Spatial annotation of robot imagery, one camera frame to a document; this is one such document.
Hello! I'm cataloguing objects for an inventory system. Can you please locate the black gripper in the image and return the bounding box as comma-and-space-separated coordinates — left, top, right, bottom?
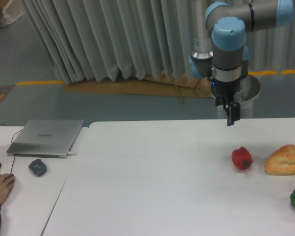
211, 79, 241, 126

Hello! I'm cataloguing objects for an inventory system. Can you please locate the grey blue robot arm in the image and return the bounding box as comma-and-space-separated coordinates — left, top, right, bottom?
189, 0, 294, 126

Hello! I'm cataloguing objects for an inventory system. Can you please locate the red bell pepper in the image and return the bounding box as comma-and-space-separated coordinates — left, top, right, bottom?
232, 147, 253, 171

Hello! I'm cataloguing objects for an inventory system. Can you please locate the person's bare hand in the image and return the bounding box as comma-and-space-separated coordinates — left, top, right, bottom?
0, 173, 16, 205

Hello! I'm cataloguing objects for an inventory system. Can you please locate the brown cardboard sheet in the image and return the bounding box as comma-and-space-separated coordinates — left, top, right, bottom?
62, 72, 212, 103

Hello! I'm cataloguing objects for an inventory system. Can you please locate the golden triangular pastry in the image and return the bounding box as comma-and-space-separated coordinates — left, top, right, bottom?
265, 144, 295, 176

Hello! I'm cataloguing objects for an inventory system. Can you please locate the pale green pleated curtain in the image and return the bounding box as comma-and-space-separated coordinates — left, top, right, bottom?
22, 0, 295, 84

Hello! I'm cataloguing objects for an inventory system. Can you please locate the silver closed laptop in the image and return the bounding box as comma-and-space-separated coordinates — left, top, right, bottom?
6, 119, 84, 158

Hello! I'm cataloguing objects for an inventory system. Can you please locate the small black controller device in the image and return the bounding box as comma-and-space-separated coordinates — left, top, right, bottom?
28, 159, 48, 177

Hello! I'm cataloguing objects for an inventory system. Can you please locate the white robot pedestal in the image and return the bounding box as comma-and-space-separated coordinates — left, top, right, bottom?
216, 74, 261, 119

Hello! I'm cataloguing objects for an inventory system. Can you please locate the black mouse cable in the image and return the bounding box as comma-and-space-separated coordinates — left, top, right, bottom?
0, 123, 27, 175

